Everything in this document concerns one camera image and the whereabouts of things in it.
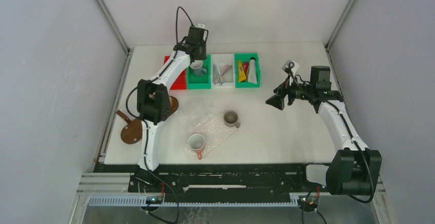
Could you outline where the clear textured oval tray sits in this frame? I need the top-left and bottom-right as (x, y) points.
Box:
(184, 112), (239, 160)

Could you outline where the left circuit board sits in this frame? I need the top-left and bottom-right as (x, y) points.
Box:
(145, 196), (164, 205)

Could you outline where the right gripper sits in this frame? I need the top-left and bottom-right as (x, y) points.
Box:
(265, 74), (314, 110)

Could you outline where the red toothpaste tube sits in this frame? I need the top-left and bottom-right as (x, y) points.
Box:
(242, 62), (249, 77)

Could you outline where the circuit board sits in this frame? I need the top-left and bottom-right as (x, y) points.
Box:
(298, 196), (319, 213)
(145, 196), (164, 205)

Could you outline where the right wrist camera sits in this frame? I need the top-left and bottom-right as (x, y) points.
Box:
(282, 60), (300, 79)

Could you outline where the clear holder with wooden ends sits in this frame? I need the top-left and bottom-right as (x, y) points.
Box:
(116, 110), (132, 124)

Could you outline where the green bin with toothpaste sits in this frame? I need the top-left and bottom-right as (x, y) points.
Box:
(234, 53), (261, 88)

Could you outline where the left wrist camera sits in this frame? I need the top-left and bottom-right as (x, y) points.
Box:
(196, 23), (207, 40)

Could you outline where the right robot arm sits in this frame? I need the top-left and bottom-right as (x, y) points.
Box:
(265, 61), (382, 202)

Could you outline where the camera cable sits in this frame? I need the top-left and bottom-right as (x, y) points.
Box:
(125, 6), (194, 224)
(287, 62), (374, 204)

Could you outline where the white translucent bin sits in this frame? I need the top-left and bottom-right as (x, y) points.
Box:
(211, 54), (235, 88)

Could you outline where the brown wooden oval tray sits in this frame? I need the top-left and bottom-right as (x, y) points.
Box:
(120, 95), (180, 145)

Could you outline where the grey ceramic mug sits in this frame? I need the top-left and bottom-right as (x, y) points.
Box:
(224, 111), (241, 129)

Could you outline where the left camera cable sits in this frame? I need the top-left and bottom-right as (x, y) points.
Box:
(125, 6), (194, 224)

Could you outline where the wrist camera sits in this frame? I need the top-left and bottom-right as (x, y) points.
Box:
(196, 23), (207, 40)
(282, 60), (300, 79)

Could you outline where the clear acrylic holder box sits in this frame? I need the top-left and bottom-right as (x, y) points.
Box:
(186, 102), (217, 123)

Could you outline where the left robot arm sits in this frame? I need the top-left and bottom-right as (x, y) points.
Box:
(136, 24), (208, 171)

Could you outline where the right circuit board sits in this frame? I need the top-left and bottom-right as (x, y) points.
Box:
(298, 196), (319, 213)

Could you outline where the right camera cable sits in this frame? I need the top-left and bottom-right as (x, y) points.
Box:
(287, 62), (374, 204)

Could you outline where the red plastic bin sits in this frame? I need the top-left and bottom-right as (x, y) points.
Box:
(170, 69), (187, 90)

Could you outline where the white blue mug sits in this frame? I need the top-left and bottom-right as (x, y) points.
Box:
(189, 60), (208, 77)

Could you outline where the black front rail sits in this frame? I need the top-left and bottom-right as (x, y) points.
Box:
(93, 164), (327, 204)

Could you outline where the green bin with cups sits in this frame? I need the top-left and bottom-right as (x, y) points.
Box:
(187, 54), (211, 89)

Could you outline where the yellow toothpaste tube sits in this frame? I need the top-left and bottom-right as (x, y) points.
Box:
(237, 60), (247, 83)

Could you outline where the white toothpaste tube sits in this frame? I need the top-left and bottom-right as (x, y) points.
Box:
(248, 57), (258, 85)

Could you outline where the pink toothbrush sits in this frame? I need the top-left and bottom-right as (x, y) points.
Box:
(214, 65), (231, 85)

